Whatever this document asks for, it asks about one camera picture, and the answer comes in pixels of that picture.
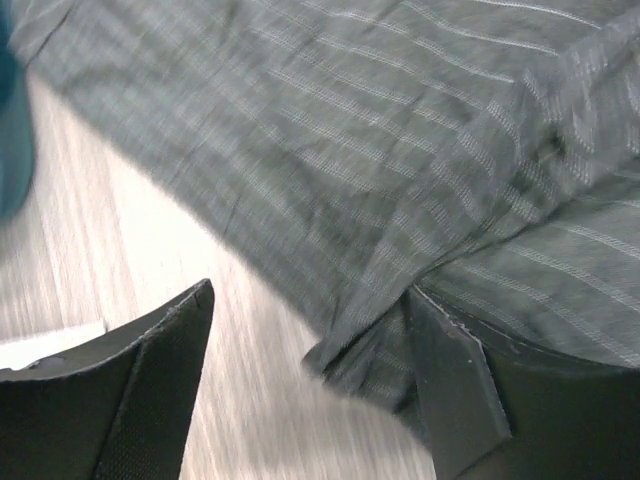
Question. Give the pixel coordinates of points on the black pinstripe long sleeve shirt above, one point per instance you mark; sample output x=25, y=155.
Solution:
x=485, y=151

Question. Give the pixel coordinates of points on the teal plastic basin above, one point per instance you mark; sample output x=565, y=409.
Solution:
x=16, y=148

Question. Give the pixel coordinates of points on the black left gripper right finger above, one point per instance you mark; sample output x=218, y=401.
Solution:
x=498, y=406

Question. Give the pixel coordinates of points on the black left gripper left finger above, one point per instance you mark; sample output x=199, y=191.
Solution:
x=116, y=407

